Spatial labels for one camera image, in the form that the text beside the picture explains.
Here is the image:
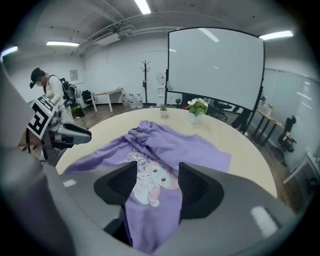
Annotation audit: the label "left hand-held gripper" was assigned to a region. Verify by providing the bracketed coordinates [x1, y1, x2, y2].
[25, 96, 93, 166]

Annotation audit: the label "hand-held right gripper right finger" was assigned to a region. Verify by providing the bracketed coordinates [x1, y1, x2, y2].
[177, 161, 298, 251]

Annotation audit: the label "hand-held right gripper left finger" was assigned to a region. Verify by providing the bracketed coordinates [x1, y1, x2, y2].
[59, 160, 138, 248]

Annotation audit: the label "purple sweatshirt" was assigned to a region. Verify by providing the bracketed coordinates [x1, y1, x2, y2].
[62, 119, 232, 255]

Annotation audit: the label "person's left forearm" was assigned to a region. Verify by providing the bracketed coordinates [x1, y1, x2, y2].
[18, 128, 43, 151]

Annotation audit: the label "white ceiling light fixture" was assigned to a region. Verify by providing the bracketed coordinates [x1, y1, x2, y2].
[133, 0, 152, 15]
[0, 44, 19, 57]
[46, 41, 81, 48]
[258, 30, 295, 41]

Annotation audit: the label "small black chair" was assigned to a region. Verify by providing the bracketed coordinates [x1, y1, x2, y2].
[81, 89, 94, 109]

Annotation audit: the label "light wood desk white legs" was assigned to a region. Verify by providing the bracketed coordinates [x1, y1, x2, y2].
[90, 87, 125, 113]

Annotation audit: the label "group of large water bottles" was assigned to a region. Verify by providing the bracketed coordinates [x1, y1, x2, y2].
[121, 92, 145, 109]

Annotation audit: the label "black coat rack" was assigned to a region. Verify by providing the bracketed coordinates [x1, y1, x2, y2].
[139, 59, 152, 105]

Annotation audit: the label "round wooden table black legs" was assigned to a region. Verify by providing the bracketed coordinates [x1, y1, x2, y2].
[249, 108, 286, 147]

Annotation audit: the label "small green potted plant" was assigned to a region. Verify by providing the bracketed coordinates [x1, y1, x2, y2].
[159, 103, 170, 119]

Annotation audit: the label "white flower potted plant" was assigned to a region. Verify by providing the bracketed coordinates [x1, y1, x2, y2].
[187, 97, 209, 125]

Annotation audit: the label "black high-back office chair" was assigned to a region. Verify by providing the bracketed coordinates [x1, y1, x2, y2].
[271, 115, 298, 161]

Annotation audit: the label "white water dispenser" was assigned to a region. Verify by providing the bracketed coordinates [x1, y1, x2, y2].
[156, 72, 167, 105]

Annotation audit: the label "ceiling air conditioner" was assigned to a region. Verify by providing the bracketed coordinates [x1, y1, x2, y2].
[96, 32, 121, 47]

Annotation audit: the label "white board on black stand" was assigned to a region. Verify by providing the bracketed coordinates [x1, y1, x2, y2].
[164, 27, 265, 131]

